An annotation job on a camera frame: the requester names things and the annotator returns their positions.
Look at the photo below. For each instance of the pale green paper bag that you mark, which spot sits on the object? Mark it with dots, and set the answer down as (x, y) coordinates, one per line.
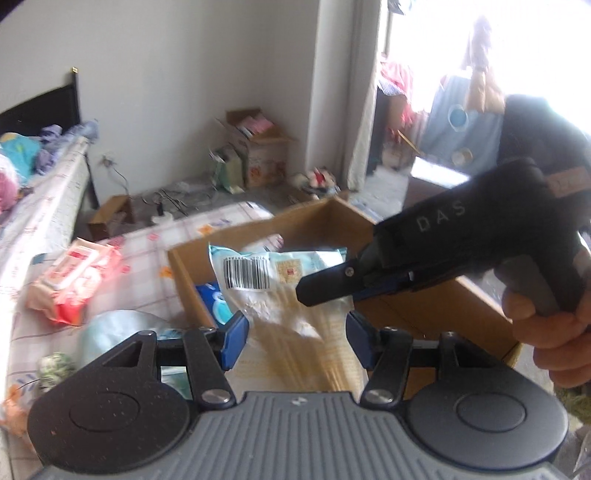
(228, 170)

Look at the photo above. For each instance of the blue cloth with circles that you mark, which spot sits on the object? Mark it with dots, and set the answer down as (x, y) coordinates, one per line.
(457, 124)

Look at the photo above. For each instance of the blue white soft packet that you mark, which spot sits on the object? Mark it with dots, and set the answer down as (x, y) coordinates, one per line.
(214, 297)

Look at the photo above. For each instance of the orange striped white socks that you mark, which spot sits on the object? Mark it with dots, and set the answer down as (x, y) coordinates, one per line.
(18, 408)

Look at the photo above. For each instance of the white tied plastic bag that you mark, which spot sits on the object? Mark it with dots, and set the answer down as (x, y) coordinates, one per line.
(120, 330)

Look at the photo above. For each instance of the hanging tan garment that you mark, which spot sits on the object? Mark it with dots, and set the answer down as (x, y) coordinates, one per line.
(485, 78)

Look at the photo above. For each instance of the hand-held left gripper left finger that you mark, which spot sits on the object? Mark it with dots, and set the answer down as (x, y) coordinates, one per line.
(235, 340)

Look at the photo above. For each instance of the hanging pink red garment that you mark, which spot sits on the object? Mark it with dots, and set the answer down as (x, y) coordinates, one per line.
(397, 78)

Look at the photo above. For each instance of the large brown cardboard box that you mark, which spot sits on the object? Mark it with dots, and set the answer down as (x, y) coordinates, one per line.
(434, 314)

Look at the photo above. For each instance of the small flat cardboard box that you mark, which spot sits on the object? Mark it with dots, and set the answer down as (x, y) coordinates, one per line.
(111, 217)

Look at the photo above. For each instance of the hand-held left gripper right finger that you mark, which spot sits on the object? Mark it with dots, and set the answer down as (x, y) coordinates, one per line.
(358, 340)

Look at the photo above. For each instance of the person's right hand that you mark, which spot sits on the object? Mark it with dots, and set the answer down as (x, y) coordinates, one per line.
(563, 346)

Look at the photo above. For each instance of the clear cotton swab packet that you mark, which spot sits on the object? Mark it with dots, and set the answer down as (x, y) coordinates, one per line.
(295, 332)

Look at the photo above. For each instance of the green patterned scrunchie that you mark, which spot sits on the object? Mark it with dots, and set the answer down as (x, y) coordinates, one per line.
(56, 368)

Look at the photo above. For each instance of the teal printed cloth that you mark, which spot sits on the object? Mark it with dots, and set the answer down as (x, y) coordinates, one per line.
(18, 150)

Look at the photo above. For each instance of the open printed cardboard box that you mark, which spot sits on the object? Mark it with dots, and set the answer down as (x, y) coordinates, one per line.
(263, 157)

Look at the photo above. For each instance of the pink wet wipes pack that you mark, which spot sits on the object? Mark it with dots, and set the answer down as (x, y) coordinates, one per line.
(76, 279)

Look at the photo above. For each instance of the white curtain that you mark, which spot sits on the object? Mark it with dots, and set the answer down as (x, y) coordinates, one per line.
(364, 101)

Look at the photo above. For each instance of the lavender cloth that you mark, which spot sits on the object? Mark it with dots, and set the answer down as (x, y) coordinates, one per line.
(69, 134)

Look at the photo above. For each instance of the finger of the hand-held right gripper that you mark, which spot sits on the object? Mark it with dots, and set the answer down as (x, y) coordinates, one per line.
(388, 290)
(328, 284)

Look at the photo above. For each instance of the white wall socket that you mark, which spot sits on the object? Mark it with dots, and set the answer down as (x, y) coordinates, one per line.
(108, 161)

